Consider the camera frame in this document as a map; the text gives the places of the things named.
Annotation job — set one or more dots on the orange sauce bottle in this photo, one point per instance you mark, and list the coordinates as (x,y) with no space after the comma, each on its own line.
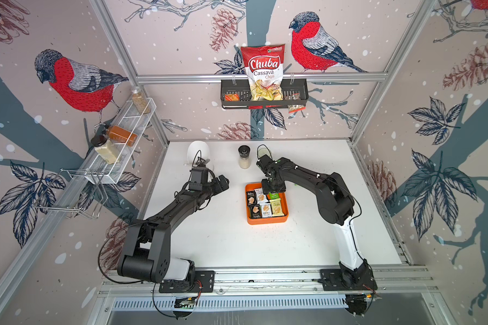
(120,135)

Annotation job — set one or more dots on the black cookie packet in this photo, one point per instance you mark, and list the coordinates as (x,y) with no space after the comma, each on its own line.
(251,197)
(254,211)

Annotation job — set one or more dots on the glass grinder black cap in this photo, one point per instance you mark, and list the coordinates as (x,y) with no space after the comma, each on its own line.
(244,160)

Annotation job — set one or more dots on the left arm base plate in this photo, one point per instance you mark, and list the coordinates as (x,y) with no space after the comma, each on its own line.
(197,282)

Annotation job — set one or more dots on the white cookie packet front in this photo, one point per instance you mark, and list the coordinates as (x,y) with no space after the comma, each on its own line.
(266,210)

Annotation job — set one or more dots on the black cookie packet front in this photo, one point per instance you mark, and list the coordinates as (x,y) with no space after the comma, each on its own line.
(254,211)

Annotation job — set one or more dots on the black wall basket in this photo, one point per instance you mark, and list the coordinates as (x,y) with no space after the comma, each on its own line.
(240,94)

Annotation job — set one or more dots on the orange storage box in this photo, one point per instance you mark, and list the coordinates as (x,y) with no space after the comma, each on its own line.
(253,222)

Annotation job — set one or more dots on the white cookie packet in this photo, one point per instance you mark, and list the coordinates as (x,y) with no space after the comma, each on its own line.
(260,196)
(266,210)

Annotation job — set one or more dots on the green cookie packet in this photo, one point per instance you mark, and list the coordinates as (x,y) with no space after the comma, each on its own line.
(273,196)

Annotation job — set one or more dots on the red Chuba chips bag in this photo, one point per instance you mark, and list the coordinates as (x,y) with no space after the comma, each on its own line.
(264,69)

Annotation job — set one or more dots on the green glass cup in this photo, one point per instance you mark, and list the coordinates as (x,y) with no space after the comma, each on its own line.
(263,151)

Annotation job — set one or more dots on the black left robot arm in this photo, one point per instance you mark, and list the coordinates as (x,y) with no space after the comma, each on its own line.
(146,253)

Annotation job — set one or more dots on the pale spice jar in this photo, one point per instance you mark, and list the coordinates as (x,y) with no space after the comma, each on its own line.
(105,149)

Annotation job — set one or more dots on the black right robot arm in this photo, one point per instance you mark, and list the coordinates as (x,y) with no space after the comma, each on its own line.
(335,204)

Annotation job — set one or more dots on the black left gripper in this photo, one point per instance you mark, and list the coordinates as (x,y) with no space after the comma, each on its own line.
(218,187)

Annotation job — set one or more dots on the beige cookie packet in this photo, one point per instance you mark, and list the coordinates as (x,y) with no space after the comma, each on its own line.
(276,208)

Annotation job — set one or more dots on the white utensil holder cup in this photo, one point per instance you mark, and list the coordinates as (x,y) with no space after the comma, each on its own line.
(198,153)

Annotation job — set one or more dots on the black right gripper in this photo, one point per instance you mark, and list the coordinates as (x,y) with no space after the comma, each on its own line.
(277,190)

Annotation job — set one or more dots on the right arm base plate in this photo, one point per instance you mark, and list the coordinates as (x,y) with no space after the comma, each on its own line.
(344,279)

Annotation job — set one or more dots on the glass spice jar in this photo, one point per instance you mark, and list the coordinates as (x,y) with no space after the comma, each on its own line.
(140,101)

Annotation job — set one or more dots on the aluminium front rail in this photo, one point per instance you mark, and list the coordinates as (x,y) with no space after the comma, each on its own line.
(302,280)

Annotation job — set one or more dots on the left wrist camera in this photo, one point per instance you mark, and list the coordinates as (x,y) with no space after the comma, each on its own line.
(199,178)

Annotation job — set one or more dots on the white wire wall shelf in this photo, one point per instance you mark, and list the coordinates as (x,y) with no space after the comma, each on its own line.
(104,171)

